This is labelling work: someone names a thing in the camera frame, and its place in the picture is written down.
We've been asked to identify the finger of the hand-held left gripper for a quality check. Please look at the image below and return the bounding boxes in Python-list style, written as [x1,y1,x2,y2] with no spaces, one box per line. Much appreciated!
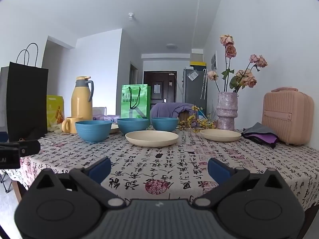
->
[19,140,41,156]

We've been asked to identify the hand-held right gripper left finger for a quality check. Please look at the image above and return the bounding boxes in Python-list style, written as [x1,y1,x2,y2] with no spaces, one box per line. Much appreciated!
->
[31,157,126,209]

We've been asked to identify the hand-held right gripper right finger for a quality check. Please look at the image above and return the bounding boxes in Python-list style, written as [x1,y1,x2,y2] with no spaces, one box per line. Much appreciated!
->
[195,158,289,209]

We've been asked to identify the blue bowl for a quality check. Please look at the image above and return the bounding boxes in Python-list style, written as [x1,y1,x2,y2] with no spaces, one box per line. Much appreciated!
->
[151,117,179,132]
[75,120,112,143]
[117,118,150,136]

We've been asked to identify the yellow snack box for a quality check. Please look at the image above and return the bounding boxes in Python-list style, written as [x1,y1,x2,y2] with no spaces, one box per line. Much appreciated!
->
[46,95,65,130]

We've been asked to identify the black paper bag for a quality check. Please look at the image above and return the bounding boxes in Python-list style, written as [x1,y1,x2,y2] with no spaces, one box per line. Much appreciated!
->
[6,43,49,141]

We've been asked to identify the yellow mug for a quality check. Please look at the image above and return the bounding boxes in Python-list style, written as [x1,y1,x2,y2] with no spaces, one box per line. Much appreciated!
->
[61,117,84,134]

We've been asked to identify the yellow flower branch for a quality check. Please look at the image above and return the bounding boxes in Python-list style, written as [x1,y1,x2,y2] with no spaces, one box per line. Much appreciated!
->
[178,105,215,133]

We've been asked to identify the purple tissue packet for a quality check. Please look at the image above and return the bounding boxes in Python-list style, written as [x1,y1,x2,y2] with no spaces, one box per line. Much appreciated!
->
[92,115,121,123]

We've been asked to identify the grey paper bag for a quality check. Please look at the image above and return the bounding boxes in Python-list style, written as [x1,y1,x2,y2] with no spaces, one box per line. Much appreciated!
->
[0,66,10,132]

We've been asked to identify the calligraphy printed tablecloth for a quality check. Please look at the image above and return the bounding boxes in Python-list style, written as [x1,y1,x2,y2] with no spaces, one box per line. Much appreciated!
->
[0,127,319,215]

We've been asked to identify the purple cloth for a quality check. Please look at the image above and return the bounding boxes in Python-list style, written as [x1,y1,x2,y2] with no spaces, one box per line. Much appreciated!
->
[245,132,278,148]

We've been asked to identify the grey cloth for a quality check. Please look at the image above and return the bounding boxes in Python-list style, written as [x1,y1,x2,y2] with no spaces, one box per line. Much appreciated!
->
[241,122,280,140]

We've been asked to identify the pink textured vase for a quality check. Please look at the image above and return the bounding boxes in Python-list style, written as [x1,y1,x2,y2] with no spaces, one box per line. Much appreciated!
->
[216,92,238,131]

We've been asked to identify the wooden chair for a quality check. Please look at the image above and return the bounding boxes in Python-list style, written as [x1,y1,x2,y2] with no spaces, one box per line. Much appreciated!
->
[179,111,197,123]

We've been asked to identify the yellow thermos jug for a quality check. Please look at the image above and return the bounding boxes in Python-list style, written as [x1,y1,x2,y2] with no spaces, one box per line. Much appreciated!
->
[71,76,95,120]

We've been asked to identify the green paper bag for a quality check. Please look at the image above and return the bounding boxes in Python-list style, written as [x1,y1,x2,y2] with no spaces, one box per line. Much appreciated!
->
[121,84,151,120]

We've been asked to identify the purple jacket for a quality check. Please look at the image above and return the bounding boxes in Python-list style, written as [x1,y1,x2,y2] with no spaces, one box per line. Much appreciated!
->
[151,102,197,120]

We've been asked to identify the grey refrigerator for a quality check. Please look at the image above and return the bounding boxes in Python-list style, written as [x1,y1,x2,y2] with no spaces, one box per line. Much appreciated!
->
[183,67,207,110]

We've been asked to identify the pink hard case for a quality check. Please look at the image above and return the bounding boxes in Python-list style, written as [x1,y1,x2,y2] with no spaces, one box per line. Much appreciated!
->
[262,87,314,145]

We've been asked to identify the dried pink roses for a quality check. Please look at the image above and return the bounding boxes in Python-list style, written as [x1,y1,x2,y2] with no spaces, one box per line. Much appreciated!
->
[207,34,268,93]

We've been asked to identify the interior door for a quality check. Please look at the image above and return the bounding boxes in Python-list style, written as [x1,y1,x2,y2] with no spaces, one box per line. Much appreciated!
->
[130,64,138,85]

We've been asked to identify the dark brown entrance door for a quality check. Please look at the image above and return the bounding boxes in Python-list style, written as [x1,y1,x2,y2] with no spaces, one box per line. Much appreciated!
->
[144,71,177,103]

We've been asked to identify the white box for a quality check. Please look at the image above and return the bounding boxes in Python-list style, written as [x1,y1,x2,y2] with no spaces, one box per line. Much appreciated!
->
[191,49,205,61]

